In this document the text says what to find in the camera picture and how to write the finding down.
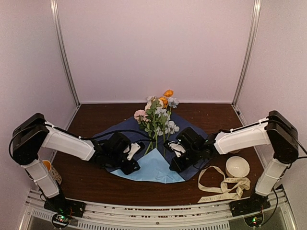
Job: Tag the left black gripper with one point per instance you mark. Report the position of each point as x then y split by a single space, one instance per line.
128 169

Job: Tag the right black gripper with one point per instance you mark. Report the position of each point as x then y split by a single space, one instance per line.
180 167

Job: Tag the light blue fake flower stem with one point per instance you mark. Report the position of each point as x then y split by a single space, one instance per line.
164 125

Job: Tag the blue wrapping paper sheet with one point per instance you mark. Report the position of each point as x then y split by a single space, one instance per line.
154 167

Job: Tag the orange fake flower stem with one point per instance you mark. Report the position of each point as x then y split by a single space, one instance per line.
166 126

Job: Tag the pink fake flower stem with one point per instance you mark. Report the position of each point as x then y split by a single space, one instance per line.
145 123

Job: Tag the cream rose fake flower stem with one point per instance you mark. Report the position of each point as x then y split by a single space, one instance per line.
151 108

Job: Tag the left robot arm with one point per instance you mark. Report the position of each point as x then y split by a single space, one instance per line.
36 136

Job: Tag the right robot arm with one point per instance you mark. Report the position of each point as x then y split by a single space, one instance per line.
273 132

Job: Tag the scalloped white bowl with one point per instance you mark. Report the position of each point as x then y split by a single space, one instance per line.
236 151

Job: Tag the round white bowl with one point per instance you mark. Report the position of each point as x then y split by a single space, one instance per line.
237 167

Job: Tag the beige printed ribbon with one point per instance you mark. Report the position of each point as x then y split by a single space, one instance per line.
230 188

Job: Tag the patterned cup orange inside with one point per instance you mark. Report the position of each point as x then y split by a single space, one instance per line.
53 172

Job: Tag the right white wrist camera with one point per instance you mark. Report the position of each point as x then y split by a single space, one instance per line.
175 147

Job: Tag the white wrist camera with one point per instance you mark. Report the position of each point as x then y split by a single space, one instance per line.
132 149
175 147

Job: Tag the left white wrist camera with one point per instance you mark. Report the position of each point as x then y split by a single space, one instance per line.
132 149

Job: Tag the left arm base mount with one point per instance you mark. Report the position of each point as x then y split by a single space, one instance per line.
67 207

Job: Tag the front aluminium rail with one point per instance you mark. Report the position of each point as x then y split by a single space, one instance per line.
205 216

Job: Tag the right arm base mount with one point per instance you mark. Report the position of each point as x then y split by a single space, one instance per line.
247 206

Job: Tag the right aluminium frame post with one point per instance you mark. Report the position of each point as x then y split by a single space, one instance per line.
255 18

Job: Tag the aluminium frame post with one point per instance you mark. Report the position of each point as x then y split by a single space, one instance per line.
255 18
63 53

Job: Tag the left aluminium frame post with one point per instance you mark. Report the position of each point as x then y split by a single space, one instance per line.
63 53

